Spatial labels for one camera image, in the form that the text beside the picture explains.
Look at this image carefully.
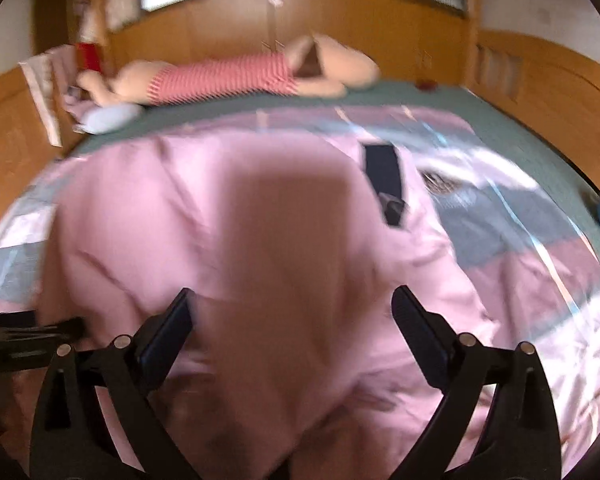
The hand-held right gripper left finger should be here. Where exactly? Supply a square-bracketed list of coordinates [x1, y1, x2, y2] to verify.
[29, 287, 201, 480]

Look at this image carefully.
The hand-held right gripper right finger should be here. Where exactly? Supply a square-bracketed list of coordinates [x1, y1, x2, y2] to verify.
[391, 285, 564, 480]

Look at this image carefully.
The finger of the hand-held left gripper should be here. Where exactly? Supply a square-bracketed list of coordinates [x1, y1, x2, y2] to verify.
[0, 311, 87, 347]

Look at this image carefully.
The pink and black jacket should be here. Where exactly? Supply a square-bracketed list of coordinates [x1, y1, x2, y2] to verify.
[39, 130, 498, 480]

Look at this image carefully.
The pink grey patterned blanket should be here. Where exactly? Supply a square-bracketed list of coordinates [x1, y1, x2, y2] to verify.
[0, 105, 600, 463]

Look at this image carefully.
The light blue pillow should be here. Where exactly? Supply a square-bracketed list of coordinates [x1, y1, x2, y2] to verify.
[82, 104, 144, 135]

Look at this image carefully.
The green bed sheet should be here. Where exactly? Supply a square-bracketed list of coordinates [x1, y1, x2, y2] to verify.
[72, 77, 600, 221]

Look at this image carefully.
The small pink cloth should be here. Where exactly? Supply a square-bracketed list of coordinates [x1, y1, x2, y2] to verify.
[61, 91, 99, 129]

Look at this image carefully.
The plush toy with striped shirt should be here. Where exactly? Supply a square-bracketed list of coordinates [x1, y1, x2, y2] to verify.
[76, 34, 381, 107]

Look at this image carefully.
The red box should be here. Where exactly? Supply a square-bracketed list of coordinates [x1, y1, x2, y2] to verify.
[77, 42, 102, 72]

